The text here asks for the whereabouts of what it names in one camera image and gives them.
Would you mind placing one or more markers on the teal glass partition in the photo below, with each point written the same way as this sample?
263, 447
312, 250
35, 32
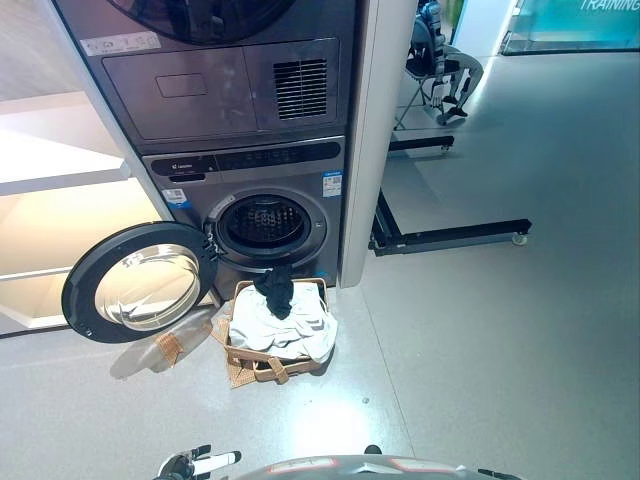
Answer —
575, 25

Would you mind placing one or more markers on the robot left hand black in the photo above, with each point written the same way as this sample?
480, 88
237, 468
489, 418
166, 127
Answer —
215, 460

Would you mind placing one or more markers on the robot right hand black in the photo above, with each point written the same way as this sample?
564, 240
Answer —
492, 475

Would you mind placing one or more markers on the white dryer label strip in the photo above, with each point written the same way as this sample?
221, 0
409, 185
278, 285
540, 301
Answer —
120, 44

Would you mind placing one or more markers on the round washing machine door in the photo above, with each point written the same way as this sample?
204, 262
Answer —
80, 295

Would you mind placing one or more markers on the white garment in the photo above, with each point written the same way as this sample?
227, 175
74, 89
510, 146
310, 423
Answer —
295, 332

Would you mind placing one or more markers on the folding metal chair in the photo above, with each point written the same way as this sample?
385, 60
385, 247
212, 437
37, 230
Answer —
417, 95

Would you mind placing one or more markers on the grey front-load washing machine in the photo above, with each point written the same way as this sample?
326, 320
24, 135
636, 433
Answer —
200, 225

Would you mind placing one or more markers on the black metal frame with casters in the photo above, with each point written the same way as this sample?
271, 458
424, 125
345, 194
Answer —
420, 143
450, 235

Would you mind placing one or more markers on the robot torso grey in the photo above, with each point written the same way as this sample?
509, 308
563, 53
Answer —
350, 470

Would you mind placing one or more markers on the blue energy label sticker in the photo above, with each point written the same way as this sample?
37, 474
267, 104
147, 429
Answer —
332, 183

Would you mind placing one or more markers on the black garment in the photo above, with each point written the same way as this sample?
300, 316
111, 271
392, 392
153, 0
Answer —
280, 295

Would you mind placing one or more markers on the white shelf unit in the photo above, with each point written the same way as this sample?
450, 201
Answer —
50, 150

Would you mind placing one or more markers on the grey stacked dryer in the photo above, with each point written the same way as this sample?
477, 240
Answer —
200, 110

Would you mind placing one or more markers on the small blue white sticker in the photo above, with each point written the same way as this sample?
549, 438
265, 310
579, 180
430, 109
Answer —
176, 199

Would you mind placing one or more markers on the wicker laundry basket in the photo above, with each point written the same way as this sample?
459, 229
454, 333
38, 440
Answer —
250, 357

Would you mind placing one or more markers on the seated humanoid robot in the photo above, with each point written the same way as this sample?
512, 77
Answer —
442, 50

